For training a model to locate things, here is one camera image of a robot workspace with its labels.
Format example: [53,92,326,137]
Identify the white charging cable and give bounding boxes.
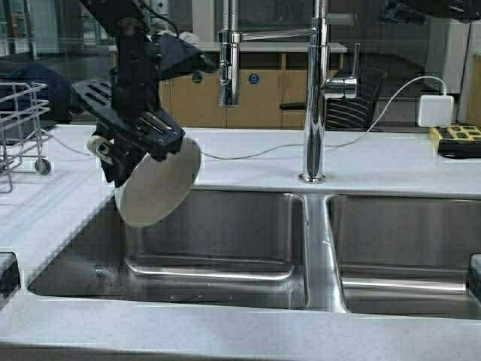
[48,76,448,162]

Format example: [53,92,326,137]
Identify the yellow black box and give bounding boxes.
[428,123,480,159]

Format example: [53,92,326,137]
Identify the stainless steel double sink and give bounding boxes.
[29,190,480,320]

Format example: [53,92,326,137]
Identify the chrome kitchen faucet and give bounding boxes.
[216,0,358,184]

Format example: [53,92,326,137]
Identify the metal dish rack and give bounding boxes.
[1,80,52,194]

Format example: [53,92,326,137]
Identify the white frying pan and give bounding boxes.
[111,137,202,228]

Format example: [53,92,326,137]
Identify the white power adapter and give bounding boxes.
[416,95,454,128]

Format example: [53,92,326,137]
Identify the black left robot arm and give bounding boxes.
[73,1,217,187]

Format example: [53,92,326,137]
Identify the robot base corner right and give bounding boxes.
[467,253,481,302]

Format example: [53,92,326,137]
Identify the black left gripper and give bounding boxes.
[73,79,185,187]

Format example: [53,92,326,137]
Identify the robot base corner left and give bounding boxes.
[0,252,21,309]

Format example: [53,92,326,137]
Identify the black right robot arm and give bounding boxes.
[379,0,480,25]

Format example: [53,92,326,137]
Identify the black office chair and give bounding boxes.
[280,69,388,132]

